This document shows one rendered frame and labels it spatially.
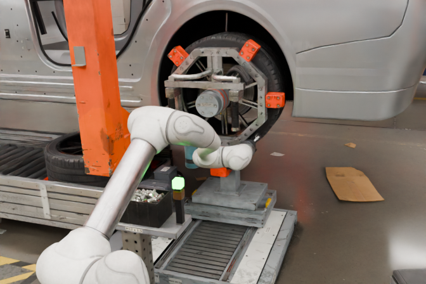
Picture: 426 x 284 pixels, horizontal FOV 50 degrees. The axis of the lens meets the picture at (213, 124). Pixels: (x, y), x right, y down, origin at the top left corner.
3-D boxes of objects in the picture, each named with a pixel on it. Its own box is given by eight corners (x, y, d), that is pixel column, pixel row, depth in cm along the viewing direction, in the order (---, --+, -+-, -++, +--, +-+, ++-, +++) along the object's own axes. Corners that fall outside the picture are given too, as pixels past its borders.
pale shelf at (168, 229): (191, 220, 206) (191, 214, 205) (176, 239, 191) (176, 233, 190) (109, 208, 221) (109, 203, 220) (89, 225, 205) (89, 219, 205)
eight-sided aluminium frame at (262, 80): (268, 146, 251) (267, 47, 235) (265, 150, 245) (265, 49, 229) (177, 139, 269) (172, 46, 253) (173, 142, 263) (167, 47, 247)
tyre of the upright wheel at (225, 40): (217, 8, 264) (165, 97, 293) (202, 11, 243) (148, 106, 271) (310, 74, 257) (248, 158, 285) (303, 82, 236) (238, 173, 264)
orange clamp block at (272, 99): (268, 104, 245) (284, 104, 242) (264, 108, 238) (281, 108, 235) (268, 91, 243) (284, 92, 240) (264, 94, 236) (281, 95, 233)
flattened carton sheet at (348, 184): (361, 170, 359) (361, 166, 358) (384, 202, 306) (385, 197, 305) (323, 171, 360) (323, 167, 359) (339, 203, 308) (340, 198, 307)
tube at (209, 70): (213, 75, 243) (212, 55, 240) (200, 82, 226) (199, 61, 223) (183, 74, 249) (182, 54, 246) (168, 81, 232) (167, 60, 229)
